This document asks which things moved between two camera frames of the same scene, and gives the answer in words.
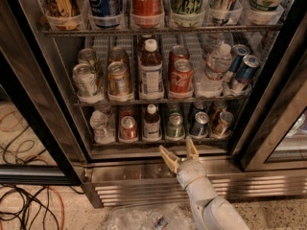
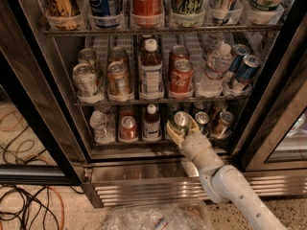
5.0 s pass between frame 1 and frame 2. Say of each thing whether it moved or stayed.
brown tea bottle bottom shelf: stayed
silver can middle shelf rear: stayed
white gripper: moved
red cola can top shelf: stayed
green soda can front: moved
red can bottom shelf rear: stayed
